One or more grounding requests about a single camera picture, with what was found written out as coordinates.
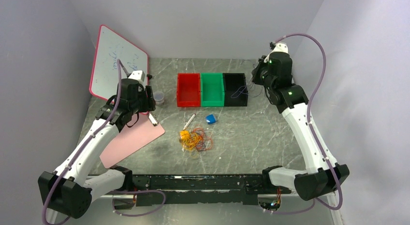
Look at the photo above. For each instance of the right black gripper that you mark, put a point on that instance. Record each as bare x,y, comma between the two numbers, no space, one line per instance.
263,62

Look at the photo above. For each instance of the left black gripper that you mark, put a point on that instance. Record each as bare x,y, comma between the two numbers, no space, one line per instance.
149,102

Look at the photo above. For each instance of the black plastic bin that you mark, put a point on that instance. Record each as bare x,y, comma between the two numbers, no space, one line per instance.
235,88

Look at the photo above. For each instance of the red plastic bin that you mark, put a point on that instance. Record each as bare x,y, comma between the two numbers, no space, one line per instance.
188,90

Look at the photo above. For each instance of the yellow eraser block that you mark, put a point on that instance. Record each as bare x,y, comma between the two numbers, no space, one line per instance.
184,135

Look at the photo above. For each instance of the green plastic bin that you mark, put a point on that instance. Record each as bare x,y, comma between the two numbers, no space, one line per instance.
212,90

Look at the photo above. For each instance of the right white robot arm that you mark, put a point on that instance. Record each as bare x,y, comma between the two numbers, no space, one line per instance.
301,127

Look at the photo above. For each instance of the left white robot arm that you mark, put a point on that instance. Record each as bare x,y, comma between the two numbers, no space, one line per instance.
89,153

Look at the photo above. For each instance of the clear jar of paperclips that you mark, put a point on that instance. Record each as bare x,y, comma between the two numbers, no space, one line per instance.
159,97

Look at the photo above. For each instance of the pink clipboard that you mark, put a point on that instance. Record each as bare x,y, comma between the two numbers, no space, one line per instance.
130,140

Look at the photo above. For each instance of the white marker pen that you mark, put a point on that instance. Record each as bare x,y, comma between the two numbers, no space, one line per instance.
189,121

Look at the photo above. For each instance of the blue eraser block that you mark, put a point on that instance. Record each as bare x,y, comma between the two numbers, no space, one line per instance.
211,119

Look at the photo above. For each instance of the pink framed whiteboard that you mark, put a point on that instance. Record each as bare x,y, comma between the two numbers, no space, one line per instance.
114,52

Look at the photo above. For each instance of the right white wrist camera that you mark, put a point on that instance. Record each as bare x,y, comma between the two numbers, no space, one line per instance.
278,47

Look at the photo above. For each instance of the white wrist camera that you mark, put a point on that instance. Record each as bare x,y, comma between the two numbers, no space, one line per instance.
278,47
138,75

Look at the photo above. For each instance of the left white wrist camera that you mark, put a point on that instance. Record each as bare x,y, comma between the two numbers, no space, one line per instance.
138,75

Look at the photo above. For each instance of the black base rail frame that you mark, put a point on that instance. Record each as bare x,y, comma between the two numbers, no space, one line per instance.
248,189

